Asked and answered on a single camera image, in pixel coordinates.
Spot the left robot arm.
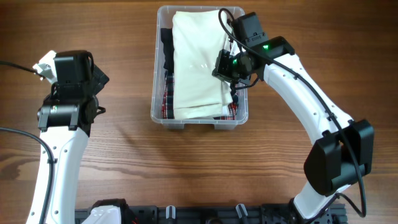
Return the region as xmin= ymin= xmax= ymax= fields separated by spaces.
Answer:
xmin=26 ymin=126 xmax=88 ymax=224

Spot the cream cloth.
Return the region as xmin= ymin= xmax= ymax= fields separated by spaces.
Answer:
xmin=172 ymin=10 xmax=233 ymax=119

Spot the black garment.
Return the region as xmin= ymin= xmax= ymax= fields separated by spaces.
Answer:
xmin=160 ymin=28 xmax=174 ymax=72

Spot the white printed shirt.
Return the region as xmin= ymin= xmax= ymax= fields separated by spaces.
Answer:
xmin=221 ymin=35 xmax=239 ymax=119

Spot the clear plastic storage bin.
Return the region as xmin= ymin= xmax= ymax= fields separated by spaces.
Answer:
xmin=150 ymin=5 xmax=249 ymax=130

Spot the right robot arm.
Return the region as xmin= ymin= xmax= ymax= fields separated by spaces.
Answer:
xmin=213 ymin=37 xmax=374 ymax=223

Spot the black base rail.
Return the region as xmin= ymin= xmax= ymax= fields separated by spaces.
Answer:
xmin=130 ymin=203 xmax=348 ymax=224

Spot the red navy plaid shirt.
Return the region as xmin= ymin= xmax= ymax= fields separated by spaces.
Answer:
xmin=161 ymin=70 xmax=239 ymax=120

